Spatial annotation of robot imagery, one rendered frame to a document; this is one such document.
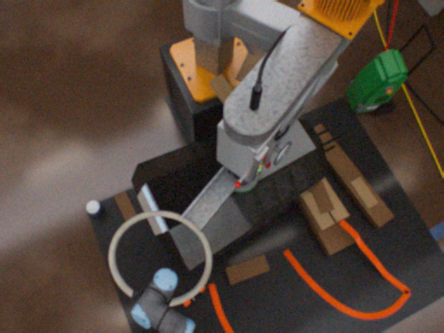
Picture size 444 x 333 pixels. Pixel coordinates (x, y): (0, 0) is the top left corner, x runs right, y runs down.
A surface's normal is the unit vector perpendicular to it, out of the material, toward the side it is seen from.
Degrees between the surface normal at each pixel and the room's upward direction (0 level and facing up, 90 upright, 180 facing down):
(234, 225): 45
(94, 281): 0
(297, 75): 0
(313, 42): 0
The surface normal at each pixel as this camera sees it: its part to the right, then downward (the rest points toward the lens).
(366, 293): 0.01, -0.35
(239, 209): 0.36, 0.32
